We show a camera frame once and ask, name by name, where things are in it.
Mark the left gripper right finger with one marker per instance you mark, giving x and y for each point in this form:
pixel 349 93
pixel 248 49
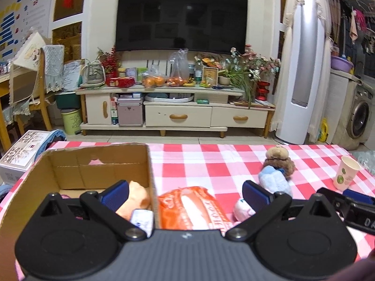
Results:
pixel 268 207

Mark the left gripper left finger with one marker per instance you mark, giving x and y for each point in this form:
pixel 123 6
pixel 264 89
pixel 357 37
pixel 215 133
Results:
pixel 102 208

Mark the light blue knitted toy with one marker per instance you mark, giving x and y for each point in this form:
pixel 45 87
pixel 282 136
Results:
pixel 273 180

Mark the orange plush toy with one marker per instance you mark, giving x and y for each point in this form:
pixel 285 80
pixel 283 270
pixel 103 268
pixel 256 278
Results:
pixel 138 198

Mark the blue white tissue pack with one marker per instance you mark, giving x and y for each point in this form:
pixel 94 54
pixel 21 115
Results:
pixel 144 219

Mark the orange plastic bread bag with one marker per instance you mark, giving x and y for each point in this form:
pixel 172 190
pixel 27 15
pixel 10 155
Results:
pixel 192 208

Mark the paper cup green print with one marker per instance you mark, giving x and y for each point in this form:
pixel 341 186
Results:
pixel 348 168

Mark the cardboard box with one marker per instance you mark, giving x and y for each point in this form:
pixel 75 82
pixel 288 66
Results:
pixel 69 170

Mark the brown plush monkey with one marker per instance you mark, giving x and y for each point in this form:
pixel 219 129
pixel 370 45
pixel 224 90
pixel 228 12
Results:
pixel 278 157

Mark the pink checkered tablecloth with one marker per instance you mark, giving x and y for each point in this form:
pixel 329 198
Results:
pixel 221 169

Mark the yellow detergent bottle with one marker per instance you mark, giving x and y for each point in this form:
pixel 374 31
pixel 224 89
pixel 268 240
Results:
pixel 324 131

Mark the green waste bin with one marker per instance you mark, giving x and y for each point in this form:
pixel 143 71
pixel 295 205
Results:
pixel 72 120

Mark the white printed box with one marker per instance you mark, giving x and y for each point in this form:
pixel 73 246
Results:
pixel 17 160

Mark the washing machine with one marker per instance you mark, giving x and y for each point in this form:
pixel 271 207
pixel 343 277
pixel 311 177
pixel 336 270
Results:
pixel 356 109

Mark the pink storage box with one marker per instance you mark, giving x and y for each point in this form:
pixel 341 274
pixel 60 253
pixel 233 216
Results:
pixel 130 111

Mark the cream TV cabinet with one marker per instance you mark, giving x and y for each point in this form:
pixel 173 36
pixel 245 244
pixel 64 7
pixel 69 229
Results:
pixel 175 109

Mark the red vase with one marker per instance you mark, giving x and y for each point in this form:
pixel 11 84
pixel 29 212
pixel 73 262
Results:
pixel 261 91

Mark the red gift box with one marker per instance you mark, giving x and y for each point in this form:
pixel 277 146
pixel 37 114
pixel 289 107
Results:
pixel 120 82

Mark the white tower air conditioner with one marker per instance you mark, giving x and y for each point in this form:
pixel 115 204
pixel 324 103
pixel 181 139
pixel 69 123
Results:
pixel 303 82

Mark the bag of oranges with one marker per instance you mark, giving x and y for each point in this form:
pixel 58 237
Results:
pixel 152 81

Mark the electric kettle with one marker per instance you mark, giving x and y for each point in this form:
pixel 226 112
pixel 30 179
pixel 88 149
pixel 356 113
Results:
pixel 92 74

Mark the potted flower plant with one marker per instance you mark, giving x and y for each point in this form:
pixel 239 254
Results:
pixel 245 69

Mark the framed picture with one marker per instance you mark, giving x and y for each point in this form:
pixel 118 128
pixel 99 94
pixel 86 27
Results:
pixel 210 76

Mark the red berry plant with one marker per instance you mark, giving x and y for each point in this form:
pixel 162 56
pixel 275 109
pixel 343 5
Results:
pixel 110 61

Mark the wooden chair with lace cover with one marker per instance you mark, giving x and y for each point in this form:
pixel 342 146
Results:
pixel 36 73

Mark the purple basin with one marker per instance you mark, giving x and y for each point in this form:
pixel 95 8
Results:
pixel 342 64

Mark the clear plastic bag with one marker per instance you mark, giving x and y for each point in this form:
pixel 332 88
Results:
pixel 179 72

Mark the black flat television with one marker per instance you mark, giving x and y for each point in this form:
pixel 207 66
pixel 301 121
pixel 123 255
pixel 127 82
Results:
pixel 213 26

